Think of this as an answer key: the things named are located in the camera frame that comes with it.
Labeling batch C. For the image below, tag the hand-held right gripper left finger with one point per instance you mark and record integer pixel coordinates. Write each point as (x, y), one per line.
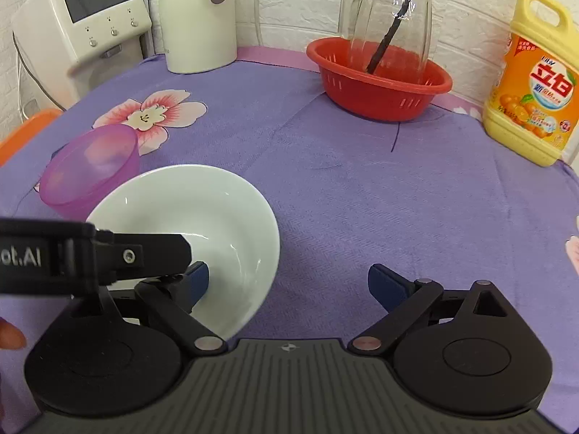
(199, 281)

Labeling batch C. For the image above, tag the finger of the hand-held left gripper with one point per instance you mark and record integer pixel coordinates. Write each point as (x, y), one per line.
(158, 255)

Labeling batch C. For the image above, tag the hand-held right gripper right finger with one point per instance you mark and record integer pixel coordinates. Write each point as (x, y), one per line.
(384, 285)

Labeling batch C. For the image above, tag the white deep plate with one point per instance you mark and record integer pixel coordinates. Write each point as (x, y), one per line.
(190, 208)

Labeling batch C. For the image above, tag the person's left hand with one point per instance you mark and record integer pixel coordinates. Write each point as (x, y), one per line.
(10, 334)

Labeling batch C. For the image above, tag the purple floral tablecloth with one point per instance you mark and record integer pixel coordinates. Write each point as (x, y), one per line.
(362, 190)

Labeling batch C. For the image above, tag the purple plastic bowl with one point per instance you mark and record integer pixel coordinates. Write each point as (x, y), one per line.
(86, 167)

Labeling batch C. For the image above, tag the orange plastic stool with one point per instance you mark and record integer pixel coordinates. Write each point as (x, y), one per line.
(22, 133)

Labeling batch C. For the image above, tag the red plastic strainer basket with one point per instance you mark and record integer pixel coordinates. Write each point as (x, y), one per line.
(375, 99)

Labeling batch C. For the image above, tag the white water dispenser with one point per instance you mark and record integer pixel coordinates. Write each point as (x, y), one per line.
(54, 54)

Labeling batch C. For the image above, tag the yellow detergent bottle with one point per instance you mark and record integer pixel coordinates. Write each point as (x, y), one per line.
(524, 113)

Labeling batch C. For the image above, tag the white thermos jug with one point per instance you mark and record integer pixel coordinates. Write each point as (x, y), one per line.
(194, 31)

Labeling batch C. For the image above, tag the black stirring stick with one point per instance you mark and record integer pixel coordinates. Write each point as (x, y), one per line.
(385, 40)

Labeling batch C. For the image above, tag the clear glass pitcher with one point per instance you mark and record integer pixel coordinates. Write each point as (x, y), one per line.
(362, 18)

